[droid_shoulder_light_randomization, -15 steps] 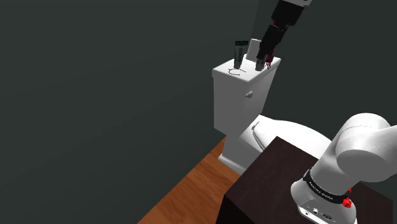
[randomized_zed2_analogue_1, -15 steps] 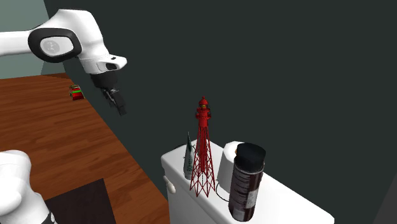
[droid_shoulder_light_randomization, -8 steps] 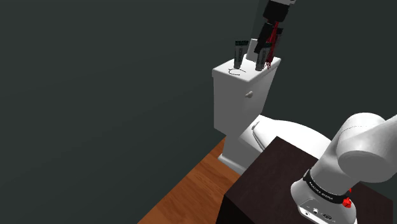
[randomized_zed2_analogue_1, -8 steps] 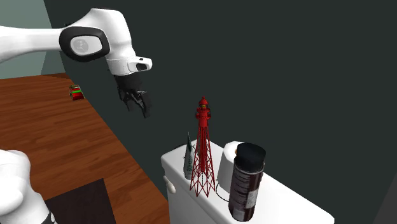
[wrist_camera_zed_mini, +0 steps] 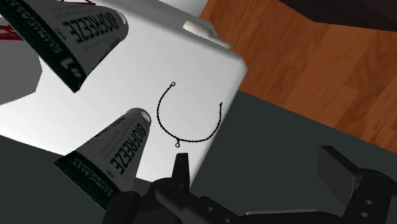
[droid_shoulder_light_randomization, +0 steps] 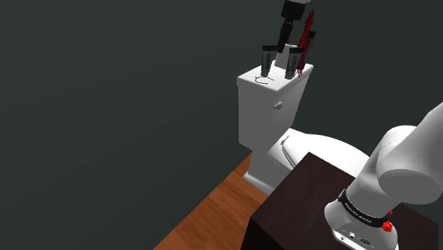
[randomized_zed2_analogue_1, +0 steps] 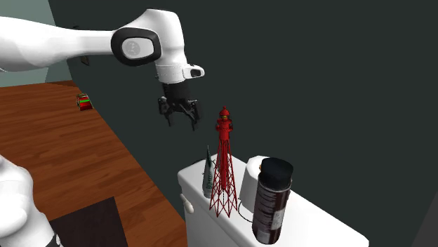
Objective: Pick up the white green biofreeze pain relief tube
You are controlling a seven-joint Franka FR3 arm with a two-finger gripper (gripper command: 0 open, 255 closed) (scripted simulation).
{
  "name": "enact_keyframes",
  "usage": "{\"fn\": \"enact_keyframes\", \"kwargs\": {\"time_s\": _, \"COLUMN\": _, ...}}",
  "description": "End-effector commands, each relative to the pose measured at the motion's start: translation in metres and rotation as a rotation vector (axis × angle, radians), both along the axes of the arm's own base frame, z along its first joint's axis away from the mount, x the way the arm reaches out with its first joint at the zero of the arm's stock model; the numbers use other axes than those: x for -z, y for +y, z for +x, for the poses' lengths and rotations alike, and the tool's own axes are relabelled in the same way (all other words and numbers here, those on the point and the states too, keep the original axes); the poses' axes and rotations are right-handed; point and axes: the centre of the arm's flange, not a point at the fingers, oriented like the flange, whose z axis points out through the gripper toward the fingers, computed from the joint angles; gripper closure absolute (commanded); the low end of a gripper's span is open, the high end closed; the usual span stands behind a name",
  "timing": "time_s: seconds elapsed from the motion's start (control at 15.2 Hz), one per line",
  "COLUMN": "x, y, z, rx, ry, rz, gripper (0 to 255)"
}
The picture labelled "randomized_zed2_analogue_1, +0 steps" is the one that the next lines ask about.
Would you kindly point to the dark robot stand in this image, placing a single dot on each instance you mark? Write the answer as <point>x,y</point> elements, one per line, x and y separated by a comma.
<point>92,225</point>

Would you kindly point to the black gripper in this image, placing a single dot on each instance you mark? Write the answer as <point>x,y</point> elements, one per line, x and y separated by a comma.
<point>176,91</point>

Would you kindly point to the grey-green pointed tube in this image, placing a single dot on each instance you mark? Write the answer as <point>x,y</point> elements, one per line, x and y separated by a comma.
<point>207,178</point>

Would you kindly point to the red and green box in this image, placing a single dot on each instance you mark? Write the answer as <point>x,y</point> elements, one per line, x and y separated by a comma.
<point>84,102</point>

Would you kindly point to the red lattice tower figure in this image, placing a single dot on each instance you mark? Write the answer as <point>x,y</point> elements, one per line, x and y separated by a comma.
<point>224,160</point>

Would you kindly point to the white cylinder roll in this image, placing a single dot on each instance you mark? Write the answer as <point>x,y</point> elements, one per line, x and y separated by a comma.
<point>249,184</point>

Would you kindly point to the dark spray can black cap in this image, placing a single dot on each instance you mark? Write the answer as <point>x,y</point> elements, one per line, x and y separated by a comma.
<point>272,205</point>

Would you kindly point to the white toilet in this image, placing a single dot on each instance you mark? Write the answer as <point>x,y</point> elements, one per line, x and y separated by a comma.
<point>308,222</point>

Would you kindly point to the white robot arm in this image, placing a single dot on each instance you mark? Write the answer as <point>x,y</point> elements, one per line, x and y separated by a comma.
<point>61,42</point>

